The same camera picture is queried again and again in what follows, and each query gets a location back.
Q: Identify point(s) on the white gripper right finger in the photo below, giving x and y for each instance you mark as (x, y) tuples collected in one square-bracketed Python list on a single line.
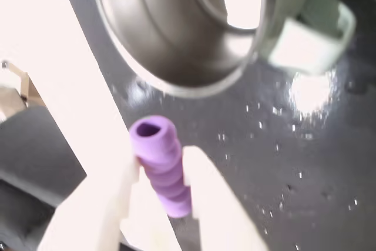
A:
[(211, 198)]

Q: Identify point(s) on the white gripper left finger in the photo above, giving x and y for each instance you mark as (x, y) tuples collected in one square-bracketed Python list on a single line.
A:
[(97, 212)]

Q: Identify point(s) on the purple ribbed pen grip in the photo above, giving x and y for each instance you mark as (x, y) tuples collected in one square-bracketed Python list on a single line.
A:
[(164, 163)]

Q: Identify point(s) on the dark grey table mat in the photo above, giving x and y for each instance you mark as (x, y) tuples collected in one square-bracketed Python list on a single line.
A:
[(279, 174)]

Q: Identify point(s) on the pale green steel-rimmed mug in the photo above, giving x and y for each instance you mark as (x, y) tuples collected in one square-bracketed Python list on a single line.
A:
[(182, 42)]

